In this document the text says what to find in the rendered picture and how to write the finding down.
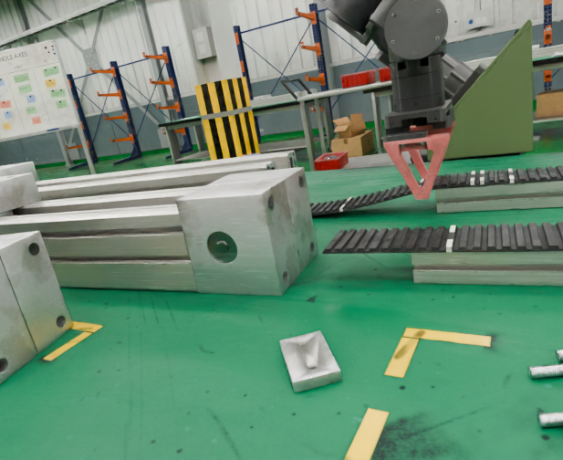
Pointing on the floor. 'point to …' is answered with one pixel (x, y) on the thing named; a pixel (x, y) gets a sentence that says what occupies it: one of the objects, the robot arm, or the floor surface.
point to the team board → (23, 96)
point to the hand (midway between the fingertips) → (425, 183)
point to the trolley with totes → (355, 82)
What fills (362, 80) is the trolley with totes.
